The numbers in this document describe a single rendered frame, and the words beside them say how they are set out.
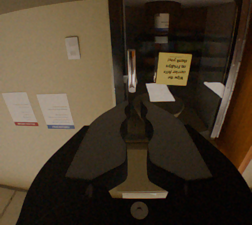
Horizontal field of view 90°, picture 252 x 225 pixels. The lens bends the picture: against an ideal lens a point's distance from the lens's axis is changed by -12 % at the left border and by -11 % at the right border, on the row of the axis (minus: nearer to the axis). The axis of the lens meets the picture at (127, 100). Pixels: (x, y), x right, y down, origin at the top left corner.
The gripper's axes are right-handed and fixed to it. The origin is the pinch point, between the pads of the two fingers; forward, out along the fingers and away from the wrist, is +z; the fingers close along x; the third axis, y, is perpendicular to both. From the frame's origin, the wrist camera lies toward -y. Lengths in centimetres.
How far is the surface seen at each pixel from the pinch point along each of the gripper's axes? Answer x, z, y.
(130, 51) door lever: -0.7, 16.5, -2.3
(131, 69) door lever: -0.5, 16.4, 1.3
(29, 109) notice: -72, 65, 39
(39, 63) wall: -54, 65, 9
